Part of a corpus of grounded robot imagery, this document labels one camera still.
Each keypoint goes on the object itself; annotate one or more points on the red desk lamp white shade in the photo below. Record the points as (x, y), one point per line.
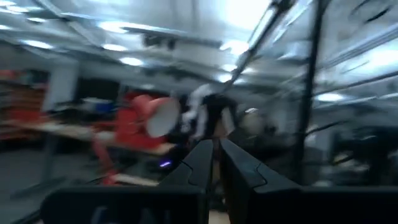
(140, 124)

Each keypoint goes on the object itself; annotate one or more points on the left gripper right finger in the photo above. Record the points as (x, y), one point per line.
(245, 168)

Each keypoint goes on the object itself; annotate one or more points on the black rig frame post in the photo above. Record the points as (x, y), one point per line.
(306, 93)

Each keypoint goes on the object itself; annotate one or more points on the black rig diagonal bar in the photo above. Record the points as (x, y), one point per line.
(252, 49)

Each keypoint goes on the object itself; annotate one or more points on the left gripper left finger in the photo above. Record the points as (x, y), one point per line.
(196, 165)

